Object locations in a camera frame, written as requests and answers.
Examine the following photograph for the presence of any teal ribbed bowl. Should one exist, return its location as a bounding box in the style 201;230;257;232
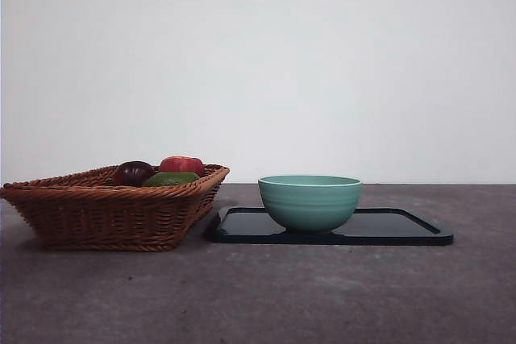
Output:
257;174;363;235

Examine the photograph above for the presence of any red apple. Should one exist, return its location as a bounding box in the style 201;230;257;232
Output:
158;155;206;178

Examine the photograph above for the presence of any green avocado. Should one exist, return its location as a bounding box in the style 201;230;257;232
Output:
140;171;202;188

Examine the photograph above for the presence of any dark purple plum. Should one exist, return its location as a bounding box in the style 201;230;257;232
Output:
112;160;156;187

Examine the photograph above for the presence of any dark green plastic tray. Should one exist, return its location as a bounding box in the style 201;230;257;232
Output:
204;205;455;247

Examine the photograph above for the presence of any brown wicker basket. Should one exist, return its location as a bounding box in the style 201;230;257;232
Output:
0;163;231;252

